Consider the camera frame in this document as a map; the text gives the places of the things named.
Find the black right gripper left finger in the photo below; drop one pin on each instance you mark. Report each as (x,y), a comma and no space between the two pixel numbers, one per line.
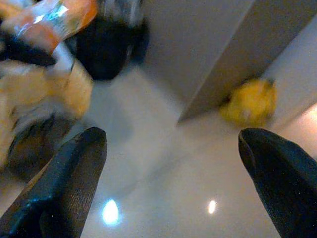
(57,188)

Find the yellow cartoon print blanket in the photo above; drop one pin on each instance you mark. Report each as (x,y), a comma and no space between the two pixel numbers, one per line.
(37,94)

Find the orange label plastic bottle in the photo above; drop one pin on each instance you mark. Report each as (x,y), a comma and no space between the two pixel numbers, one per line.
(49,22)

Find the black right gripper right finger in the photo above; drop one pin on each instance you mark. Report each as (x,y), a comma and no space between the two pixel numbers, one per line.
(284,183)

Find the grey cabinet panel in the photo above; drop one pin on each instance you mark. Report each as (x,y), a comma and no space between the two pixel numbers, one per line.
(237,57)

